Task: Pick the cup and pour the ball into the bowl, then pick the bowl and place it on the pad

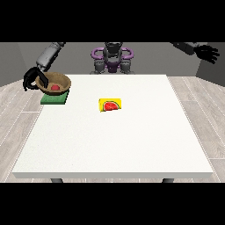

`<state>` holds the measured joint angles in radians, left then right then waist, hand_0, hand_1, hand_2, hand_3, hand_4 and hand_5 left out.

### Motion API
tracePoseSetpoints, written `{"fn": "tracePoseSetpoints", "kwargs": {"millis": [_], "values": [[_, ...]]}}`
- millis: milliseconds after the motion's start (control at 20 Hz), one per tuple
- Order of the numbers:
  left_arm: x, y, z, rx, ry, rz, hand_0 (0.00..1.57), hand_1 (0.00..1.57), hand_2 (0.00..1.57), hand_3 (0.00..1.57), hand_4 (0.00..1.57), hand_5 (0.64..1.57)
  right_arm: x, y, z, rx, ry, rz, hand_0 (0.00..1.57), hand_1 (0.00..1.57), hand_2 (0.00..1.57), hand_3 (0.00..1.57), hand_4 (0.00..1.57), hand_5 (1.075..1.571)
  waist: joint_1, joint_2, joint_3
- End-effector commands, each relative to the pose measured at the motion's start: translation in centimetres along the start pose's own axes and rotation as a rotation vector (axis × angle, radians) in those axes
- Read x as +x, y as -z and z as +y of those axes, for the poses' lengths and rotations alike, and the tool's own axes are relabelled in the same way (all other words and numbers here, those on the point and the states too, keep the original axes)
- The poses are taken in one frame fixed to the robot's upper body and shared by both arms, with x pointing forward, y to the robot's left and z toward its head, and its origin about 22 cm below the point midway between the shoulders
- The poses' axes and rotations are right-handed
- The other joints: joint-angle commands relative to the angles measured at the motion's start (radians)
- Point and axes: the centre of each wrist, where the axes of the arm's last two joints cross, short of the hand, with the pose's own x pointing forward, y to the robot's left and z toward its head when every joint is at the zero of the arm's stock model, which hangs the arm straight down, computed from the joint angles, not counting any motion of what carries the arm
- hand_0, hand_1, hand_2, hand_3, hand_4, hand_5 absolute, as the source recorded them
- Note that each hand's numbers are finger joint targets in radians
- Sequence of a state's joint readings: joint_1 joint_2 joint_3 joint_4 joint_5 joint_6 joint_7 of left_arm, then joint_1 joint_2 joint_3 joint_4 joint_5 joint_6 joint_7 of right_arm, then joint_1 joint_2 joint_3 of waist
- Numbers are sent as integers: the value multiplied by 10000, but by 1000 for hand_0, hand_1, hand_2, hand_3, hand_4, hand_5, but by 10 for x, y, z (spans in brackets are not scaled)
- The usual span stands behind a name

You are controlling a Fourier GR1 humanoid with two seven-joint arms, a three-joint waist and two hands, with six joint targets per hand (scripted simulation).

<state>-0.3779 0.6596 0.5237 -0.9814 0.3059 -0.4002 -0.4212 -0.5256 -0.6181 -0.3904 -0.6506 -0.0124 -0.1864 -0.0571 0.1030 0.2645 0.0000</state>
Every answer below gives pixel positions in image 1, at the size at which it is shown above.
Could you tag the yellow cup with melon print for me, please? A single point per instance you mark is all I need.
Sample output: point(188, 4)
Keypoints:
point(110, 105)

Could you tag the small red ball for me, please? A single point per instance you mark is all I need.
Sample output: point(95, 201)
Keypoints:
point(54, 87)

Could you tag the green square pad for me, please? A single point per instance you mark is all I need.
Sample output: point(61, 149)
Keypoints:
point(53, 99)

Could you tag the grey robot trunk purple rings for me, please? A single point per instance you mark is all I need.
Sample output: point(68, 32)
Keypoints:
point(111, 60)

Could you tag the brown wooden bowl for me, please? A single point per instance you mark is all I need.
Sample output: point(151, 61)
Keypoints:
point(57, 81)

